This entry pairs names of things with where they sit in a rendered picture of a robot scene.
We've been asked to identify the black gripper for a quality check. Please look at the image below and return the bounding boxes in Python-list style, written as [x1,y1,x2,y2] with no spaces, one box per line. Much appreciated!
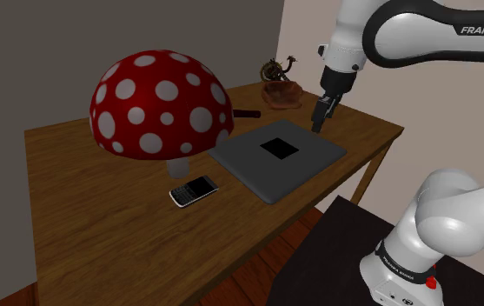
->
[311,66,358,135]

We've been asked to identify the dark robot stand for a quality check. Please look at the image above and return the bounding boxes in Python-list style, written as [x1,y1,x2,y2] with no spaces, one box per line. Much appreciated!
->
[265,195,484,306]

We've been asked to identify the brown dragon figure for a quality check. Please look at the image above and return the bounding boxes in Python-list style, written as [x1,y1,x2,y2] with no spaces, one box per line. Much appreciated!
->
[259,55,304,111]

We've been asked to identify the red white-spotted mushroom lamp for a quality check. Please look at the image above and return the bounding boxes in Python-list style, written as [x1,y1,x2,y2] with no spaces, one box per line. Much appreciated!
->
[89,49,235,180]

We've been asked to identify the brown wooden table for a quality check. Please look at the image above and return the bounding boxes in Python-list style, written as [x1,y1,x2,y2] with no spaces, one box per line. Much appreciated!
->
[23,80,405,306]

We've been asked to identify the dark red pen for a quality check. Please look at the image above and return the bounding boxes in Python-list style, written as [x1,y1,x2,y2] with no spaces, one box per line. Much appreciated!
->
[232,109,262,119]

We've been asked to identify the black keypad phone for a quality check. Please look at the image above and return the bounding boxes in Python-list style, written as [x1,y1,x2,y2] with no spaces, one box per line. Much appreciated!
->
[169,175,220,210]

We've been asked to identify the grey tablet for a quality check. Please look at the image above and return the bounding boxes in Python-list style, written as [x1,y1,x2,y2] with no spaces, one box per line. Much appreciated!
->
[207,118,348,206]

